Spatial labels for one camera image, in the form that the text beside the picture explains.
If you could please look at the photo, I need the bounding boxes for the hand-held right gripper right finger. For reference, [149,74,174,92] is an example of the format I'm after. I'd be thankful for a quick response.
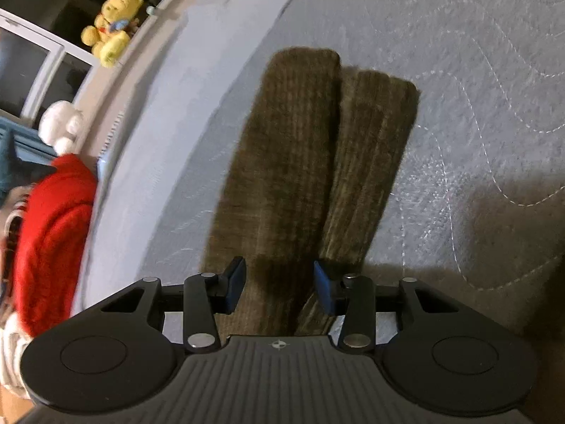
[313,260,469,355]

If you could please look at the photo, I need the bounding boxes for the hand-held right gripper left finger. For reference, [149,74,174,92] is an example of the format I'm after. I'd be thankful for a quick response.
[88,257,247,355]

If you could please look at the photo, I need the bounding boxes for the brown corduroy pants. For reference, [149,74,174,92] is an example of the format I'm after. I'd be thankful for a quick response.
[201,46,421,337]

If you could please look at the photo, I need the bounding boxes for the light blue bed sheet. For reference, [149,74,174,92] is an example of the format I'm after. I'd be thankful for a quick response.
[73,0,325,319]

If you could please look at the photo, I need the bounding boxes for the red folded blanket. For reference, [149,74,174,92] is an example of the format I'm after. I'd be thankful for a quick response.
[12,152,99,337]

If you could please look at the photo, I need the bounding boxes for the grey quilted mattress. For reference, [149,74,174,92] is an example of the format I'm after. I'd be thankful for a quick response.
[132,0,565,407]

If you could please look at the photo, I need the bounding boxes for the cream folded blanket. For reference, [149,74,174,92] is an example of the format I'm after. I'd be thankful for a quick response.
[0,309,38,400]

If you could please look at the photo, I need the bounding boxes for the white plush toy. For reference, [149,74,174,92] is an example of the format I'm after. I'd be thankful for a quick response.
[37,99,87,156]

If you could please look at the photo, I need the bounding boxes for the dark teal shark plush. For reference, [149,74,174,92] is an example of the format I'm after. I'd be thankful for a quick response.
[0,117,59,192]

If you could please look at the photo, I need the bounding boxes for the yellow bear plush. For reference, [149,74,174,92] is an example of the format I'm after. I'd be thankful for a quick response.
[80,0,146,69]

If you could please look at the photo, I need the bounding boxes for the white framed window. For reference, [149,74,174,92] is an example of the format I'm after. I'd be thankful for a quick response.
[0,8,97,120]

